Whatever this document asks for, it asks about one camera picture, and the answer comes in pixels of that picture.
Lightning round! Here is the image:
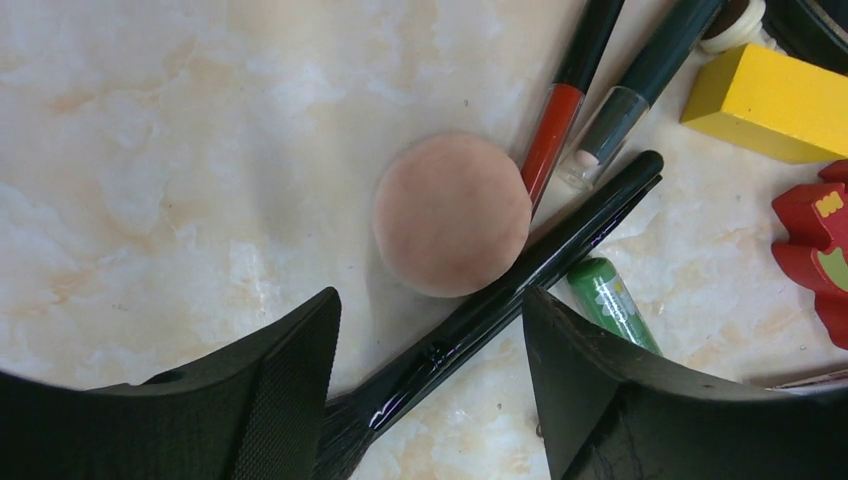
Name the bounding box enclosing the black makeup brush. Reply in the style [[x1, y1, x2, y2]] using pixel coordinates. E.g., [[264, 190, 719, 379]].
[[312, 150, 664, 479]]

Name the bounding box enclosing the black eyeliner pen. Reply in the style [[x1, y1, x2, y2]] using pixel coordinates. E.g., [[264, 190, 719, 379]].
[[557, 0, 725, 191]]

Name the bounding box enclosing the yellow cube block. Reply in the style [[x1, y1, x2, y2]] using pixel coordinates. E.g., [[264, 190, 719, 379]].
[[680, 44, 847, 164]]

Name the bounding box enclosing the black square compact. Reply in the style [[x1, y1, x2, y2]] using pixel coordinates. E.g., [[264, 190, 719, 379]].
[[764, 0, 847, 75]]

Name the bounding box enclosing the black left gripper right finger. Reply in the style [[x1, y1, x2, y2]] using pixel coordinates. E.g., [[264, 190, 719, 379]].
[[522, 288, 847, 479]]

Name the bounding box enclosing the pink makeup sponge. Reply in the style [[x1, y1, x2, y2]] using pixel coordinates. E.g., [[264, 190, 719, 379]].
[[372, 132, 532, 298]]

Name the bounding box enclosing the green tube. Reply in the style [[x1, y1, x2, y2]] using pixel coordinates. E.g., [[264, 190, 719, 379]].
[[566, 257, 662, 356]]

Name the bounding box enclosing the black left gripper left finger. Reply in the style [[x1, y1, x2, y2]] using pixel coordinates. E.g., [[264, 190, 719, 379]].
[[1, 287, 341, 479]]

